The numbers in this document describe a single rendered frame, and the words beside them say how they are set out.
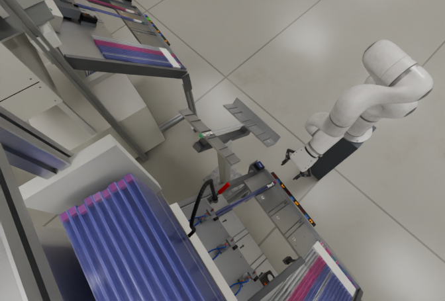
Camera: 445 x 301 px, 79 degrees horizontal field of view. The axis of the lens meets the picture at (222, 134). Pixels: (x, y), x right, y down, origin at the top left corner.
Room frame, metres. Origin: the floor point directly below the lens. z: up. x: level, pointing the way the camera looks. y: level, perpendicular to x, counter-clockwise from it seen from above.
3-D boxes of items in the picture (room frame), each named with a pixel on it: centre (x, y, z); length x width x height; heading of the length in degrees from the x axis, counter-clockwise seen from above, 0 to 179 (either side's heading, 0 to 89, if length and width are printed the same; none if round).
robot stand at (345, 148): (0.62, -0.74, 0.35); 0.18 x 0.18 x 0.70; 41
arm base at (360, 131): (0.62, -0.74, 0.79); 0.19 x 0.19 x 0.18
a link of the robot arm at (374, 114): (0.59, -0.76, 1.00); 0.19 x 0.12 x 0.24; 30
